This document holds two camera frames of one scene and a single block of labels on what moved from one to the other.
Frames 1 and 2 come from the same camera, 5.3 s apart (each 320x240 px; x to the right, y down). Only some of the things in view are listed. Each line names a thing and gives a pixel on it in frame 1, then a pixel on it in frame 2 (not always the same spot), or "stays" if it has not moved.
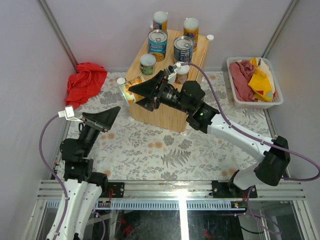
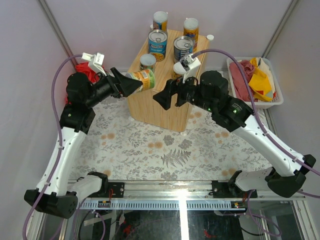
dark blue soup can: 183,47 stays
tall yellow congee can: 191,29 stays
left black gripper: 105,119 → 127,85
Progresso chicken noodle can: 157,43 stays
